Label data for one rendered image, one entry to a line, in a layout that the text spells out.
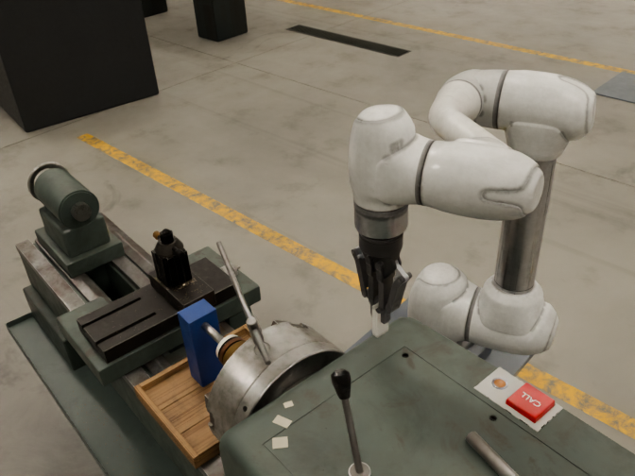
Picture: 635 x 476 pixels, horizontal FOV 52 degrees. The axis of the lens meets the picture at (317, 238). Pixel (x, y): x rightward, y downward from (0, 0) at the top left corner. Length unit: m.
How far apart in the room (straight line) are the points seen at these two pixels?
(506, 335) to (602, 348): 1.55
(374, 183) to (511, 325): 0.84
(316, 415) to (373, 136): 0.51
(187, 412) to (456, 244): 2.39
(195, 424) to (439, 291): 0.71
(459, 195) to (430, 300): 0.84
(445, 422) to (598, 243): 2.89
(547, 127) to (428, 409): 0.65
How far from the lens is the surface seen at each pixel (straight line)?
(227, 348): 1.54
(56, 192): 2.27
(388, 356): 1.28
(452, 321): 1.79
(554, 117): 1.46
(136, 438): 2.18
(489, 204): 0.95
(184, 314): 1.65
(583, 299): 3.53
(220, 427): 1.38
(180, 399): 1.76
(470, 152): 0.96
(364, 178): 1.00
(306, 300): 3.37
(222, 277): 1.98
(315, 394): 1.22
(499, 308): 1.72
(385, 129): 0.96
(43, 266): 2.42
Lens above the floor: 2.15
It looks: 34 degrees down
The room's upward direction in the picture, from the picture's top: 4 degrees counter-clockwise
